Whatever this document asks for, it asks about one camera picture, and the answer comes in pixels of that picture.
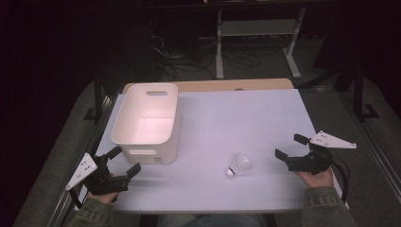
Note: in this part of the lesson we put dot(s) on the black metal stand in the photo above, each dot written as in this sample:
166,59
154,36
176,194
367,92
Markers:
358,94
98,94

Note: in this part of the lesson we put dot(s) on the white plastic storage bin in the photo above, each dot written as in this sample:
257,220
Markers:
148,126

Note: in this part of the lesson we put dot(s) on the person's right hand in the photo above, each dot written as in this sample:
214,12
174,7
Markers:
317,179

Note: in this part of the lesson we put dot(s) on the white metal stand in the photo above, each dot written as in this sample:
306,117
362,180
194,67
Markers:
258,27

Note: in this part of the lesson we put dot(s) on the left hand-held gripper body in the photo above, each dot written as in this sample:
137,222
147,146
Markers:
105,183

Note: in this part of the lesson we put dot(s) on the metal rail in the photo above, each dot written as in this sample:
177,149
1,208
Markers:
378,151
63,201

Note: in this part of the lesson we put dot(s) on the person's left hand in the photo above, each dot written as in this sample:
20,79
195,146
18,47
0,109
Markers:
104,197

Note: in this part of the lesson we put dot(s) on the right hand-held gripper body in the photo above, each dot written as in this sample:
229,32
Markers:
310,162

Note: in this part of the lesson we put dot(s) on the white shuttlecock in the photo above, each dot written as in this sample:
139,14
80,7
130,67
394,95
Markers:
238,165

